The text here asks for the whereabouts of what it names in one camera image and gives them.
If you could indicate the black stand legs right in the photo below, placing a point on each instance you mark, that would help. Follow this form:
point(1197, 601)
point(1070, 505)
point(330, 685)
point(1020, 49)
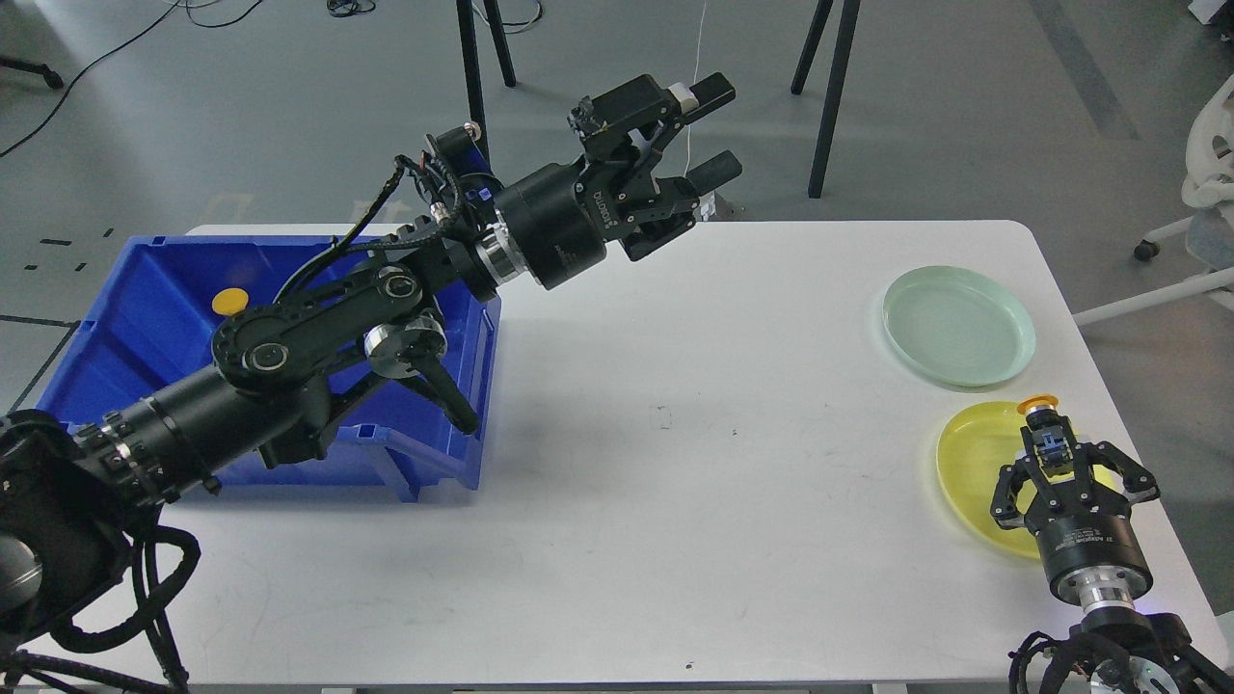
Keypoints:
point(839, 66)

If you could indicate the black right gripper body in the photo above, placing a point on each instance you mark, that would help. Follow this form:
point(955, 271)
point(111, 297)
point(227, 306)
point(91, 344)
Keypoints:
point(1090, 553)

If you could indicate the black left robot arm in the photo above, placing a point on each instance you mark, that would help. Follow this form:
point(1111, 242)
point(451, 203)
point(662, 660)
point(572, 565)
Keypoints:
point(88, 568)

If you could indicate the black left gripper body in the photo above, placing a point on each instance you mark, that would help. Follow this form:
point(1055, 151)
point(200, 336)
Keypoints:
point(557, 222)

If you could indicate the yellow plate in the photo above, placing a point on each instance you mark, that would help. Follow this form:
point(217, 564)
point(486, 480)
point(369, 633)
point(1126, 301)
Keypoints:
point(973, 448)

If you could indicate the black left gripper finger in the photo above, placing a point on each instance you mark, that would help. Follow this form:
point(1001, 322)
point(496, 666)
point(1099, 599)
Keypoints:
point(684, 191)
point(630, 126)

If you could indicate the yellow push button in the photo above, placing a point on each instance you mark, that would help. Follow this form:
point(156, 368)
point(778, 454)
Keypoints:
point(230, 301)
point(1046, 434)

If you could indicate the yellow push button front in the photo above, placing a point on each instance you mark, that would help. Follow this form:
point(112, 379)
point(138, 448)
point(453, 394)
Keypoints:
point(1046, 434)

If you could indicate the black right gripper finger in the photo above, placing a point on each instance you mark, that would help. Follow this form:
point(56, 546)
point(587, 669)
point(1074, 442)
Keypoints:
point(1138, 484)
point(1004, 508)

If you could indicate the black stand legs left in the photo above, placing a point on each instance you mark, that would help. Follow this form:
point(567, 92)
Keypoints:
point(470, 56)

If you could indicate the pale green plate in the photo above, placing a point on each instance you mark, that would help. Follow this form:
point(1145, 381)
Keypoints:
point(958, 327)

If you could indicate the yellow push button back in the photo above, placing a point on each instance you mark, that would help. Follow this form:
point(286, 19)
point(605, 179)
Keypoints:
point(230, 301)

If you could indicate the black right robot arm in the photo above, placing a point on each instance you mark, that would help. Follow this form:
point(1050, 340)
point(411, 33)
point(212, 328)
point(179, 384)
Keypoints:
point(1117, 650)

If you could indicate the black stand legs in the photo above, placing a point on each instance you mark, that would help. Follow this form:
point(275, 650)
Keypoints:
point(839, 66)
point(470, 56)

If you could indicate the blue plastic bin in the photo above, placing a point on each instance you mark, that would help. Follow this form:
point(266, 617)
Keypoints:
point(151, 325)

